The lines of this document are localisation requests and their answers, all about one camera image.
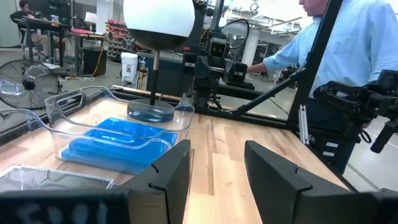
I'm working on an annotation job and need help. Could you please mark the clear plastic bin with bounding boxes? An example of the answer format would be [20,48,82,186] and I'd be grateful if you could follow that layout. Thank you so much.
[44,85,196,150]
[0,108,175,175]

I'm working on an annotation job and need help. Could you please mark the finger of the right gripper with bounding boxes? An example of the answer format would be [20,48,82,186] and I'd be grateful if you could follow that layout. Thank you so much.
[182,52,200,78]
[225,62,249,85]

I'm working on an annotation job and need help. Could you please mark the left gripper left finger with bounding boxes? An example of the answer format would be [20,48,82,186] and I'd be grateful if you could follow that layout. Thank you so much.
[119,139,192,224]

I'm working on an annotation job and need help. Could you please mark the white plastic strip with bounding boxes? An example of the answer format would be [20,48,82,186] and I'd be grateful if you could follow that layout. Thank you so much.
[297,104,310,146]

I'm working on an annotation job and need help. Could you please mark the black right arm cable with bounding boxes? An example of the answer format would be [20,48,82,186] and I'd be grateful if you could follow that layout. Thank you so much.
[217,18,251,50]

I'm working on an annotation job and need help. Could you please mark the black monitor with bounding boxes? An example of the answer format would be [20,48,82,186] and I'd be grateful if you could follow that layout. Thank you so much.
[29,0,72,19]

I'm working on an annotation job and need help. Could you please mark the black floor fan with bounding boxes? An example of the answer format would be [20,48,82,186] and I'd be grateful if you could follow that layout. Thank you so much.
[0,58,62,110]

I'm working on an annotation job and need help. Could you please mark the white globe table lamp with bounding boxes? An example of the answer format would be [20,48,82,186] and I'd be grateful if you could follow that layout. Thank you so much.
[123,0,196,124]

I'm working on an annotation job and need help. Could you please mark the red storage rack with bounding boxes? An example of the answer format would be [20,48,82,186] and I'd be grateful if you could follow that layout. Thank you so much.
[105,20,137,62]

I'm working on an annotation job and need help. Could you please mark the black desk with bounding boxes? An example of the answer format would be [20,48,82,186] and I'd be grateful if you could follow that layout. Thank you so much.
[14,17,68,68]

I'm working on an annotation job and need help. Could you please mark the black aluminium rig frame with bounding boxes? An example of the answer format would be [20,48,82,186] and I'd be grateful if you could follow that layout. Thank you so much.
[0,0,358,192]

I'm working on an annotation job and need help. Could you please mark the black waste bin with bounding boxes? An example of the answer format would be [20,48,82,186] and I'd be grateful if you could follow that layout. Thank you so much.
[83,48,108,77]

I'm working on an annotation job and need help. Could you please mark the dark blue cabinet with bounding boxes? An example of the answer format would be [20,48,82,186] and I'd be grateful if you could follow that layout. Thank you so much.
[138,51,193,97]

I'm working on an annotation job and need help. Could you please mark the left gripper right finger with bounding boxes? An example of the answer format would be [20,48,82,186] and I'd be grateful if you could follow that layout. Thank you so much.
[244,139,354,224]

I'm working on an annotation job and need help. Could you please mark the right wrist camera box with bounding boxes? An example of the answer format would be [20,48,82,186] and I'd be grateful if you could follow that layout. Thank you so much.
[206,37,231,60]

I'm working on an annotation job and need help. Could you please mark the white bucket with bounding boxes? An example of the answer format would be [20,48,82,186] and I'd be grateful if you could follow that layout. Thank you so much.
[120,52,139,83]

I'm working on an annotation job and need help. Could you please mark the black labelled control box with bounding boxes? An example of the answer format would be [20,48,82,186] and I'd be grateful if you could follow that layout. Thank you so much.
[306,126,358,175]

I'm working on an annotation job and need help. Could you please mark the clear jewel case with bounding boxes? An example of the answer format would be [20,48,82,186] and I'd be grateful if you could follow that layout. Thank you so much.
[0,164,114,193]

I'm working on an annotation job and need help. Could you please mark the person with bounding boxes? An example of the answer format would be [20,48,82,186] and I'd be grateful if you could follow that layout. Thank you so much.
[9,0,67,58]
[261,0,398,131]

